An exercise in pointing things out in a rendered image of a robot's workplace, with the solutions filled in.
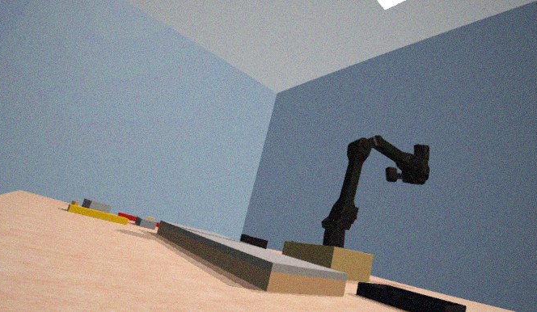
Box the yellow flat bar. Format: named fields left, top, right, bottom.
left=67, top=204, right=129, bottom=225

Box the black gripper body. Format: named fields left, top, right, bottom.
left=386, top=167, right=426, bottom=185

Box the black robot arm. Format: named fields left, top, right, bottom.
left=321, top=136, right=429, bottom=248

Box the grey flat panel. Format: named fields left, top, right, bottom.
left=156, top=220, right=348, bottom=297

